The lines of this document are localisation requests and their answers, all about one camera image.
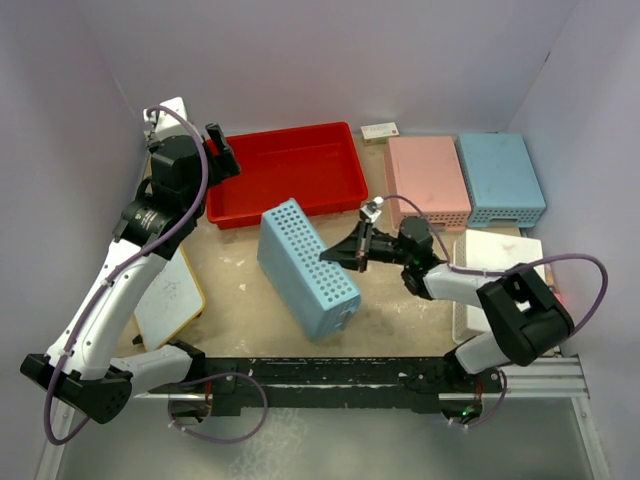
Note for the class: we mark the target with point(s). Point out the pink perforated basket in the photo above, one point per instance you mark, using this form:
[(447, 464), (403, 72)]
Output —
[(427, 171)]

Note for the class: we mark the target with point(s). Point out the pink marker pen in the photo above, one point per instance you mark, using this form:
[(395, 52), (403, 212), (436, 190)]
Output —
[(552, 284)]

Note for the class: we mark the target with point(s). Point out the red plastic tray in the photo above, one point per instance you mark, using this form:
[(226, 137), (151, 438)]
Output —
[(316, 165)]

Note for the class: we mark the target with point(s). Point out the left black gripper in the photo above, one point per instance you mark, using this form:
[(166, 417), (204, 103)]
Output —
[(222, 165)]

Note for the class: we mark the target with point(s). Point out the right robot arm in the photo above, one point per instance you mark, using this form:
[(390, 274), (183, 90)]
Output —
[(525, 319)]

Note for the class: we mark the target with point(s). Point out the white perforated basket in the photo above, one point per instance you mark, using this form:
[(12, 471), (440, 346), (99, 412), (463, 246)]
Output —
[(490, 251)]

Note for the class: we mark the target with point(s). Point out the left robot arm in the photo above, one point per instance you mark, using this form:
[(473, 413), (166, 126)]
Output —
[(80, 368)]

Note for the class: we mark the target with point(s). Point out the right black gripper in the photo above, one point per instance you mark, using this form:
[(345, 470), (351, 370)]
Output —
[(354, 250)]

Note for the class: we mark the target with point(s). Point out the small white red box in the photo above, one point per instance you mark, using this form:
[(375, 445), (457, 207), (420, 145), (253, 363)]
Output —
[(378, 133)]

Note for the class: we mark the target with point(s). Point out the yellow-rimmed whiteboard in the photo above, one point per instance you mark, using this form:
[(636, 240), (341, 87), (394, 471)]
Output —
[(172, 300)]

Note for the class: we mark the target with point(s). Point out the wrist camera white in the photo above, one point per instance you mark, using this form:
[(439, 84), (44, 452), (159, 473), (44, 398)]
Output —
[(160, 125), (372, 210)]

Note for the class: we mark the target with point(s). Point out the light blue perforated basket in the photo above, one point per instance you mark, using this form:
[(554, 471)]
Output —
[(500, 179)]

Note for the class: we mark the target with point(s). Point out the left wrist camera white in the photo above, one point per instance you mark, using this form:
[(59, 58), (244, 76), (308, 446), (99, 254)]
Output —
[(160, 125)]

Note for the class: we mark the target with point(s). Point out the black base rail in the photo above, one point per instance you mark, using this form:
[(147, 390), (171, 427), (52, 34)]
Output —
[(423, 385)]

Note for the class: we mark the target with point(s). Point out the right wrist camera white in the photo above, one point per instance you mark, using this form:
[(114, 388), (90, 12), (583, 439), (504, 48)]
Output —
[(372, 210)]

